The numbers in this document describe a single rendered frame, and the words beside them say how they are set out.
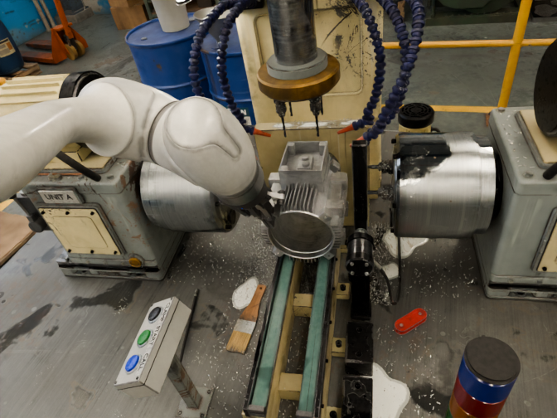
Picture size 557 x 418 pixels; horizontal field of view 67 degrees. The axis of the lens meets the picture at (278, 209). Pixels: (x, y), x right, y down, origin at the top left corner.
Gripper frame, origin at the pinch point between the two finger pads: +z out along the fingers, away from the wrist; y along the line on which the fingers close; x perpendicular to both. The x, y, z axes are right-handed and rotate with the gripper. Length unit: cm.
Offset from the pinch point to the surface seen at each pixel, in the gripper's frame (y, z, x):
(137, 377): 15.5, -16.0, 32.8
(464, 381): -33, -25, 28
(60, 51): 362, 282, -296
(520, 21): -107, 145, -168
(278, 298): -1.1, 12.3, 15.8
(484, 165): -44.7, 3.4, -13.0
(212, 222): 16.6, 10.0, -1.3
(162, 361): 13.5, -11.9, 30.1
